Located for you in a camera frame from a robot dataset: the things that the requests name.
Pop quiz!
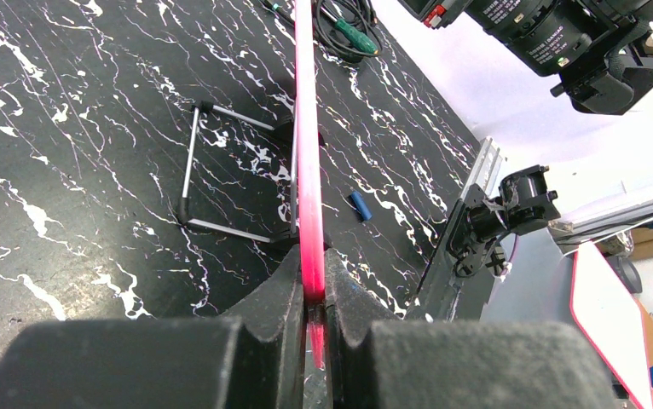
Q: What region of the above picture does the black coiled cable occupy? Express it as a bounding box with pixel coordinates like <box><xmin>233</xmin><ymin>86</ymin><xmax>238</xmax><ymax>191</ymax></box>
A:
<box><xmin>261</xmin><ymin>0</ymin><xmax>384</xmax><ymax>64</ymax></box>

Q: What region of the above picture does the blue marker cap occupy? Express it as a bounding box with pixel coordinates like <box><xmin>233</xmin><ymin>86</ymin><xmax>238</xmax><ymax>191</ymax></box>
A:
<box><xmin>350</xmin><ymin>191</ymin><xmax>373</xmax><ymax>222</ymax></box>

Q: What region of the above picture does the red white panel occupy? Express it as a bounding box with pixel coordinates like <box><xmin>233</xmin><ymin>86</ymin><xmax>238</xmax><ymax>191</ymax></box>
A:
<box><xmin>569</xmin><ymin>243</ymin><xmax>653</xmax><ymax>408</ymax></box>

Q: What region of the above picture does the green handled screwdriver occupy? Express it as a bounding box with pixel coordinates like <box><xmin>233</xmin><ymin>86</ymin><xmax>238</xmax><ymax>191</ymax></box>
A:
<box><xmin>321</xmin><ymin>8</ymin><xmax>379</xmax><ymax>55</ymax></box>

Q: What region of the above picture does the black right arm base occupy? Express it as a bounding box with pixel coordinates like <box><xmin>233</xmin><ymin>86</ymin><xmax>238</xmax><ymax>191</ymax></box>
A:
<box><xmin>404</xmin><ymin>165</ymin><xmax>561</xmax><ymax>321</ymax></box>

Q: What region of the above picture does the metal whiteboard stand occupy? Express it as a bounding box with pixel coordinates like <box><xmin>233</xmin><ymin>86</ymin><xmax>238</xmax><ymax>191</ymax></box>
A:
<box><xmin>175</xmin><ymin>101</ymin><xmax>299</xmax><ymax>251</ymax></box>

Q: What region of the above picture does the pink framed whiteboard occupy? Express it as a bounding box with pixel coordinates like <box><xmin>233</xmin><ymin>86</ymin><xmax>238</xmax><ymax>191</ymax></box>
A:
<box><xmin>294</xmin><ymin>0</ymin><xmax>326</xmax><ymax>369</ymax></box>

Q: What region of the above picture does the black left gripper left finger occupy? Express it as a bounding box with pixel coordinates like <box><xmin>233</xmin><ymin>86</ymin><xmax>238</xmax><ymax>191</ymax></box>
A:
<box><xmin>0</xmin><ymin>247</ymin><xmax>305</xmax><ymax>408</ymax></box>

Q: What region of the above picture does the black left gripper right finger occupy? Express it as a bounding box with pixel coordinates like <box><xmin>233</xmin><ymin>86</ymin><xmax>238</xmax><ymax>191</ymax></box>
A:
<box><xmin>325</xmin><ymin>250</ymin><xmax>617</xmax><ymax>408</ymax></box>

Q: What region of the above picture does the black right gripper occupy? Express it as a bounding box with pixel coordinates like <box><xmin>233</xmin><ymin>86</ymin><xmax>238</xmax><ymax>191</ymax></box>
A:
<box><xmin>400</xmin><ymin>0</ymin><xmax>594</xmax><ymax>77</ymax></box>

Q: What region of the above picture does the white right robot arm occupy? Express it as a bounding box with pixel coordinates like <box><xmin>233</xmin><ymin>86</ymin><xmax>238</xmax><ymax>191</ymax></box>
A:
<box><xmin>401</xmin><ymin>0</ymin><xmax>653</xmax><ymax>115</ymax></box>

